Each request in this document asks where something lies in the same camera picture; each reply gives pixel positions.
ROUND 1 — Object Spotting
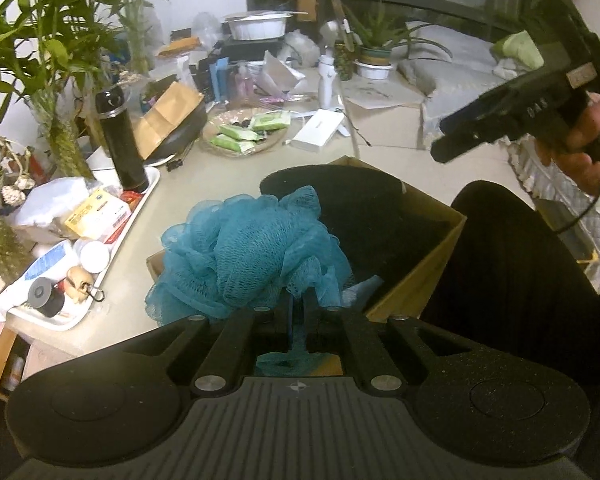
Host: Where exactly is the green pillow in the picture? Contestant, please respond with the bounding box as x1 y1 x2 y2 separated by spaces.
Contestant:
492 30 547 72

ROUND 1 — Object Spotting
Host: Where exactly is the clear plastic bag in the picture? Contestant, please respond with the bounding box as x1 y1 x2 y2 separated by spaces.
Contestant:
192 10 224 42

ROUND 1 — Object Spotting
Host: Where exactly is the sofa with grey blanket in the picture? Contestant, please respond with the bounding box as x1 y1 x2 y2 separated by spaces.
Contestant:
397 22 600 297

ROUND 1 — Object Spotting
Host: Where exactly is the black flat box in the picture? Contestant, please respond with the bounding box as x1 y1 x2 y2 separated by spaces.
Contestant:
220 40 287 62

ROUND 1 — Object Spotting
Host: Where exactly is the white paper bag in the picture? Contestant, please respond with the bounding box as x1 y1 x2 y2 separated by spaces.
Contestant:
257 51 307 96

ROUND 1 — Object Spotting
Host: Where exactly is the flat cardboard sheet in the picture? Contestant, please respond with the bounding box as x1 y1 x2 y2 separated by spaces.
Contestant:
340 77 427 152

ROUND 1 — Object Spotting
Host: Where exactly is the black thermos bottle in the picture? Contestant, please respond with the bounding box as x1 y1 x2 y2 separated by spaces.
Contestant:
95 86 149 194

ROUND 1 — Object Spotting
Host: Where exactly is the white plastic tray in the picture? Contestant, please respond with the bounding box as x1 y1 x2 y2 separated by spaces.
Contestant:
2 165 161 332

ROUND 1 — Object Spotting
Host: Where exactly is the green wet wipes packet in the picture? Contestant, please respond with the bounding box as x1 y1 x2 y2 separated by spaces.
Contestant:
209 135 257 154
250 111 292 130
219 125 261 142

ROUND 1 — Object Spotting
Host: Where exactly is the pink soap pump bottle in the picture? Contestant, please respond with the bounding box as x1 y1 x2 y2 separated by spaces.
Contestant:
235 62 257 96

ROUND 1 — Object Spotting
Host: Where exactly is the bamboo in ribbed glass vase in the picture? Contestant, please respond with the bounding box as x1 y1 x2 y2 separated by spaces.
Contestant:
0 0 131 182

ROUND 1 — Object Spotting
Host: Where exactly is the black cable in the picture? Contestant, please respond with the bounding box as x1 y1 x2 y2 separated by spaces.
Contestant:
554 191 600 234

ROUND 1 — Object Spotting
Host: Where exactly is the person's black garment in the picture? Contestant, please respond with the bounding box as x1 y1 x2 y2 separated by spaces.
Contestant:
420 180 600 367

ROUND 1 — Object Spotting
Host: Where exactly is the black carton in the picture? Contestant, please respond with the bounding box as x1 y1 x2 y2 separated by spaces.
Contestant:
195 60 216 104

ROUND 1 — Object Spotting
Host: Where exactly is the brown paper envelope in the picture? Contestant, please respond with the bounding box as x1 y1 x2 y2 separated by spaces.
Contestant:
132 81 205 159

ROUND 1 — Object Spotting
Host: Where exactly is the wooden side shelf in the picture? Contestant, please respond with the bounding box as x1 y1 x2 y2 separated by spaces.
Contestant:
0 320 31 422

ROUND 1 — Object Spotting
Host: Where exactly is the potted plant in white pot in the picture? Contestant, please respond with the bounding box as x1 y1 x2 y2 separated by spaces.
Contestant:
347 2 452 81

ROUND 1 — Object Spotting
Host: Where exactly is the white blue lotion bottle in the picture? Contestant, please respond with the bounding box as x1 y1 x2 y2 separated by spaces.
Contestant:
0 240 81 322

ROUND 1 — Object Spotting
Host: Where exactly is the orange snack packet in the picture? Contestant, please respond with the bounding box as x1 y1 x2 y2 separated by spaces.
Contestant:
160 37 202 57

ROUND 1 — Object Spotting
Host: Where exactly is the person's right hand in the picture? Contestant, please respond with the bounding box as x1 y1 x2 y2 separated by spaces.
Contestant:
535 95 600 197

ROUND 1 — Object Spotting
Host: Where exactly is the dark hard-shell case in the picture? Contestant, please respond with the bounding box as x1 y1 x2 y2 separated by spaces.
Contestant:
142 100 209 167

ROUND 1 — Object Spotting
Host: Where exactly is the wooden figurine keychain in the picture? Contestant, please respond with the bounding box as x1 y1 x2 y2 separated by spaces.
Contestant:
65 266 106 304

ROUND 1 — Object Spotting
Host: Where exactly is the blue carton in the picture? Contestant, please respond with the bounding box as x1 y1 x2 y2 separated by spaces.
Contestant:
212 57 231 104

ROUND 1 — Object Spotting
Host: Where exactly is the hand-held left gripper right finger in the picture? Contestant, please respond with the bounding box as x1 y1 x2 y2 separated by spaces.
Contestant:
302 291 491 397

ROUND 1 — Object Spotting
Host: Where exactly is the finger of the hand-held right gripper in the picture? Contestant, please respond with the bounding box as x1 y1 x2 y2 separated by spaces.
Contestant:
430 85 532 164

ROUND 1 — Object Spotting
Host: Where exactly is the black soft hat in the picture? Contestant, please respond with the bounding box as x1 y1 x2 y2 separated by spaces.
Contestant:
259 164 454 282

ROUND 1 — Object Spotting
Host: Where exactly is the white plastic bottle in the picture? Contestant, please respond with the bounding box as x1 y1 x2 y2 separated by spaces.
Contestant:
319 55 337 111

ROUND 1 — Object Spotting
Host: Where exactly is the yellow white small box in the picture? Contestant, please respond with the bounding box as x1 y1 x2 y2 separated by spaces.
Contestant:
62 187 133 242

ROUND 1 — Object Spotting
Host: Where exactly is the white foil-lidded tub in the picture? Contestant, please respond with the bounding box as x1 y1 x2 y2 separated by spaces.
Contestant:
222 10 309 42

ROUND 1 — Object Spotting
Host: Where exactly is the white flat box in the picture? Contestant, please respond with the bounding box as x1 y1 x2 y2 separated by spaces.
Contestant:
291 109 345 154

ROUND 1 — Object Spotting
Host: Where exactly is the black round jar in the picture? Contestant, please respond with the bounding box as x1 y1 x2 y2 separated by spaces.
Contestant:
27 279 66 317

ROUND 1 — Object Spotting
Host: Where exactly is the teal mesh bath loofah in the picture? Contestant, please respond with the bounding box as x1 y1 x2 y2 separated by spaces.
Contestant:
145 185 354 377

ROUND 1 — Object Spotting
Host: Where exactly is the pink packaged item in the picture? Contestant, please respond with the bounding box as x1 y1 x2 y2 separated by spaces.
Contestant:
257 95 307 111

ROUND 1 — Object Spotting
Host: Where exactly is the plate with green packets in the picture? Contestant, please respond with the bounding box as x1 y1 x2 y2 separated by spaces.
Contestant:
200 107 294 159

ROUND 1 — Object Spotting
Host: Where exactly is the white plastic bag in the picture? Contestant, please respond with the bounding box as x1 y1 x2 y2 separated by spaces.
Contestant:
12 176 104 229

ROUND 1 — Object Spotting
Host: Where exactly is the white round jar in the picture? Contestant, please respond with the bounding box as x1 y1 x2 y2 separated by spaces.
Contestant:
77 241 112 274

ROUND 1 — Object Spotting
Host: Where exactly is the cardboard box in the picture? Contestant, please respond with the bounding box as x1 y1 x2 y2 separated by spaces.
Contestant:
146 156 469 377

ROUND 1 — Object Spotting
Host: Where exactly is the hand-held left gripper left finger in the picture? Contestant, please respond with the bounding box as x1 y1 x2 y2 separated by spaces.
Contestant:
110 292 295 397

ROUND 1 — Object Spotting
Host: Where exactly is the bamboo in narrow glass vase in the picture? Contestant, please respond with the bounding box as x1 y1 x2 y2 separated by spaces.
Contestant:
107 0 181 87

